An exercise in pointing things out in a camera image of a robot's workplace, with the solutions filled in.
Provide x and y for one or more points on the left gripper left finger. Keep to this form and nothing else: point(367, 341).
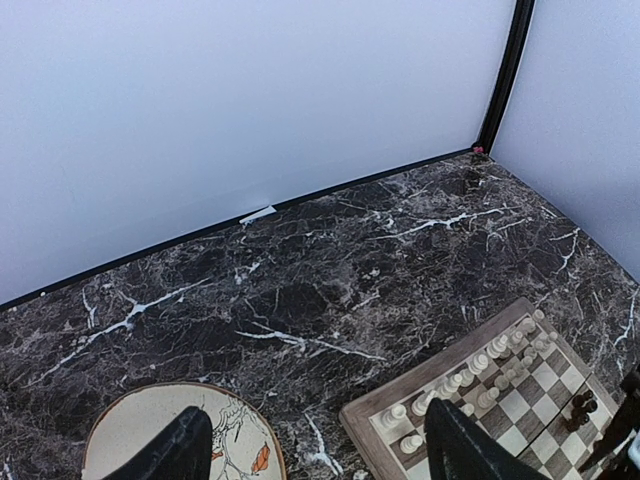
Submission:
point(182, 450)

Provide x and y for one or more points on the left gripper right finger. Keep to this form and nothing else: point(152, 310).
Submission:
point(457, 448)

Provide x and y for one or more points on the wooden chess board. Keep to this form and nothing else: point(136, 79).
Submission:
point(515, 377)

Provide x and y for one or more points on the cream decorated ceramic plate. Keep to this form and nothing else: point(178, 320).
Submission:
point(244, 446)

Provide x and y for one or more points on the right black frame post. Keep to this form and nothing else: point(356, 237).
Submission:
point(514, 48)

